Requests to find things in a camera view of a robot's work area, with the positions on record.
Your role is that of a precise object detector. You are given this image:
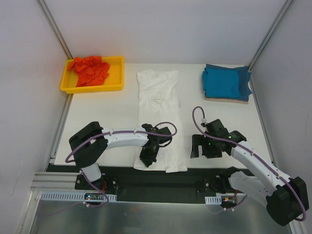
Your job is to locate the right grey cable duct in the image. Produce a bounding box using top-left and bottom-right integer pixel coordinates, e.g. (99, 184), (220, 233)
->
(205, 195), (222, 205)

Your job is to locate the orange t shirt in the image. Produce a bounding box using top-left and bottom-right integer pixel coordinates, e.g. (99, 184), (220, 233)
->
(67, 56), (110, 87)

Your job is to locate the white t shirt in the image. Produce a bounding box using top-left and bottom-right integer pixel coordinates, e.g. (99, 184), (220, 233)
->
(134, 70), (187, 173)

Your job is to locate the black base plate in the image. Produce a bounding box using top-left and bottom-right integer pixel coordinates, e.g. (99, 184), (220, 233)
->
(46, 165), (256, 203)

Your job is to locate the front aluminium rail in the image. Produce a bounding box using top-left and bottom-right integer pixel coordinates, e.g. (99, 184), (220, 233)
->
(30, 172), (78, 192)

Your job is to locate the right aluminium frame post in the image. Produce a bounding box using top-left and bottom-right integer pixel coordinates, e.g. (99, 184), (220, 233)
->
(248, 0), (295, 70)

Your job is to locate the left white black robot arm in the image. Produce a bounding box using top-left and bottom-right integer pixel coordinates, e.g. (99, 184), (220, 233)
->
(65, 121), (177, 191)

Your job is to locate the folded blue t shirt stack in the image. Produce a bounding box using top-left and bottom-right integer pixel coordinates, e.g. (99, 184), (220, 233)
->
(202, 64), (252, 102)

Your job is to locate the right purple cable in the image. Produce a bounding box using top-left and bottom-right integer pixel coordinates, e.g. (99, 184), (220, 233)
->
(192, 106), (307, 222)

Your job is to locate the purple cable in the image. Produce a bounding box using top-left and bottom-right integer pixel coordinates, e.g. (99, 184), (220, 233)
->
(64, 121), (178, 208)
(192, 106), (307, 222)

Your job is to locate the left grey cable duct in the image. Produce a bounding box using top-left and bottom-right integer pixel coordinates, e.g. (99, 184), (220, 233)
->
(40, 191), (107, 202)

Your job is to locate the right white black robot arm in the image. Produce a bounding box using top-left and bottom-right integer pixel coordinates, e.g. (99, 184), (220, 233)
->
(191, 118), (309, 226)

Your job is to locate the aluminium frame post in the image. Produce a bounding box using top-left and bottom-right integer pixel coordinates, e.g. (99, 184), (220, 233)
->
(37, 0), (73, 59)
(248, 0), (295, 70)

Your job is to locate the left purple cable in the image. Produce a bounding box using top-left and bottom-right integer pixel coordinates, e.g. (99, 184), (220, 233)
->
(64, 121), (178, 208)

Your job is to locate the grey cable duct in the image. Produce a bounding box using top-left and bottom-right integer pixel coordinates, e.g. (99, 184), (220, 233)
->
(40, 191), (107, 202)
(205, 195), (222, 205)

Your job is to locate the left aluminium frame post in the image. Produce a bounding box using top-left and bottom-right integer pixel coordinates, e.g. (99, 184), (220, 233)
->
(37, 0), (73, 59)

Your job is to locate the yellow plastic bin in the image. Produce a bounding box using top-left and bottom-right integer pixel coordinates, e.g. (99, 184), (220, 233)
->
(60, 56), (124, 94)

